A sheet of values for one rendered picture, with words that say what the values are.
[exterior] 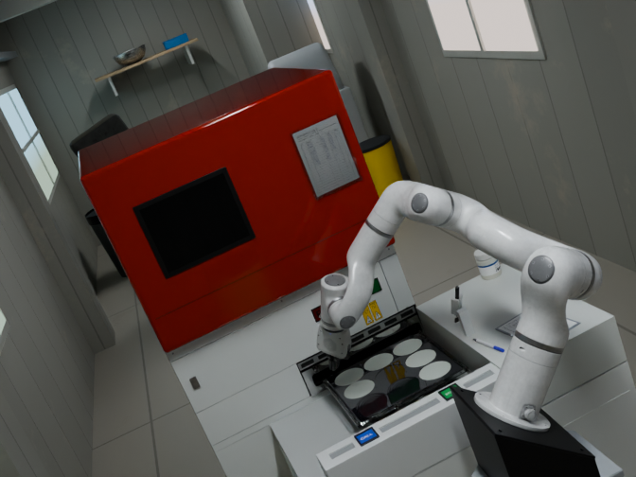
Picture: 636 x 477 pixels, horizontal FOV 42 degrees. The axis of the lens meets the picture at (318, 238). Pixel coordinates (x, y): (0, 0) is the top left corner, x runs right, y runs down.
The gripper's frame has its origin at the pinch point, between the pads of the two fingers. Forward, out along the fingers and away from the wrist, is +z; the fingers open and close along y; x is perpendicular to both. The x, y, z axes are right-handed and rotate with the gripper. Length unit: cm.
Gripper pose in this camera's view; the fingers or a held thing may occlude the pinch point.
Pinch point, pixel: (334, 362)
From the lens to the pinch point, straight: 259.1
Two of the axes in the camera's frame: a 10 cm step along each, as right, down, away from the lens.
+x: 5.2, -4.6, 7.2
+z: 0.0, 8.4, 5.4
